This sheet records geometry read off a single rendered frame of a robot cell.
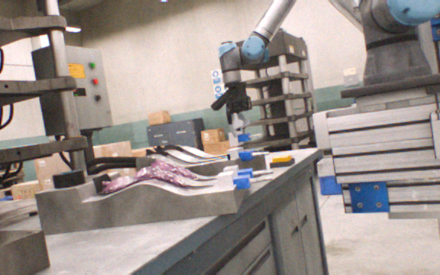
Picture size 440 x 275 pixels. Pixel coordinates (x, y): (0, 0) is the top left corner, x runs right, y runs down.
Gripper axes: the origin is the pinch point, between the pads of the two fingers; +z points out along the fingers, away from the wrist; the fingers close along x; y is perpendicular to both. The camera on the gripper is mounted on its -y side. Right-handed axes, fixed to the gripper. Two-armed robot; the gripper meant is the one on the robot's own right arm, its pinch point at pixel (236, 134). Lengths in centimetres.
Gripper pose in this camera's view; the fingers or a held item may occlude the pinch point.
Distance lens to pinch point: 158.3
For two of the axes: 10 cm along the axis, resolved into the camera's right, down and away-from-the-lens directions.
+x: 4.4, -1.2, 8.9
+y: 8.8, -1.2, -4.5
